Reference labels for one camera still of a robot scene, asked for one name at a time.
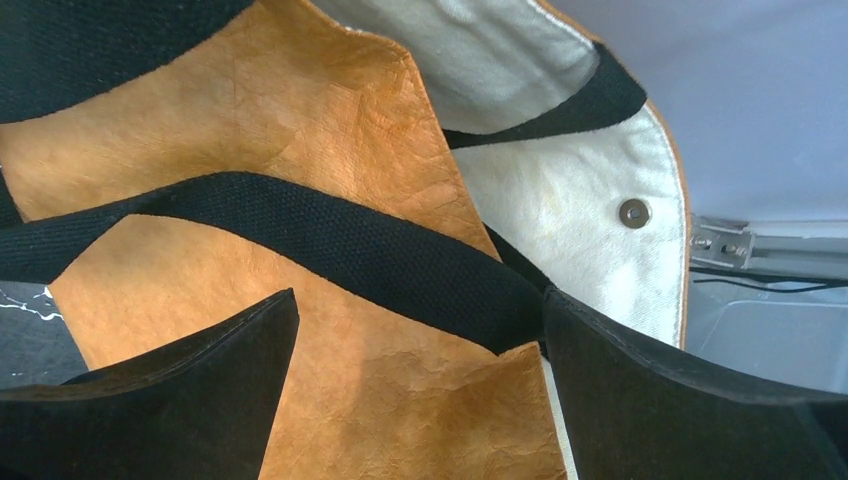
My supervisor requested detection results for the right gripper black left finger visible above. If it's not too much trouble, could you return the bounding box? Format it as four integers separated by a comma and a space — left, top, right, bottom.
1, 290, 299, 479

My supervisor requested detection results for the orange canvas tote bag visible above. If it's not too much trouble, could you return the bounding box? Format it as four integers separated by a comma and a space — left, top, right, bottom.
1, 1, 689, 479

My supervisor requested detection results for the aluminium table frame rail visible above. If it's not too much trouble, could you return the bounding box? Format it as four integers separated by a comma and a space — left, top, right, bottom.
690, 216, 847, 283

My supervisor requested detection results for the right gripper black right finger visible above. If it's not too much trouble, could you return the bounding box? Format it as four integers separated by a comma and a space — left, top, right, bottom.
543, 289, 847, 479

